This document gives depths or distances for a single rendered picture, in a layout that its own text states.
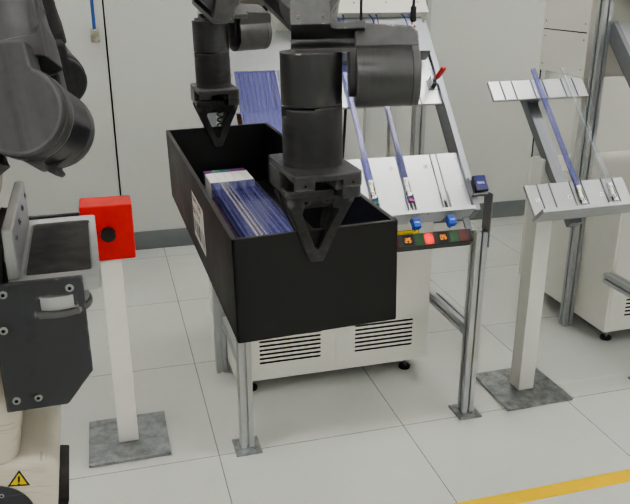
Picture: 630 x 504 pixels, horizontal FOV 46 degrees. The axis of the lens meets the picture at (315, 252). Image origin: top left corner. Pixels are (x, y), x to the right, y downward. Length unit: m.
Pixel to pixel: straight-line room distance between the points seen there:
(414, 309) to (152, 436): 0.99
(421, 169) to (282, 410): 0.93
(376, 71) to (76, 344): 0.47
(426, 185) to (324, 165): 1.56
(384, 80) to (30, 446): 0.64
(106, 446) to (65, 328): 1.56
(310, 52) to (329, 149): 0.09
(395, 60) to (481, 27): 3.70
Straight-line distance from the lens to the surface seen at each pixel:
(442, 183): 2.27
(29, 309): 0.89
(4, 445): 1.00
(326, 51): 0.68
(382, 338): 2.67
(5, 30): 0.73
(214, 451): 2.38
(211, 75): 1.23
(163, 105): 3.92
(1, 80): 0.70
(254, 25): 1.26
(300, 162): 0.69
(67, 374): 0.93
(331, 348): 2.62
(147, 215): 4.05
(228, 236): 0.73
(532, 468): 2.38
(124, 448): 2.42
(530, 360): 2.70
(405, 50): 0.69
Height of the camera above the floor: 1.36
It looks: 20 degrees down
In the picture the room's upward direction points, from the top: straight up
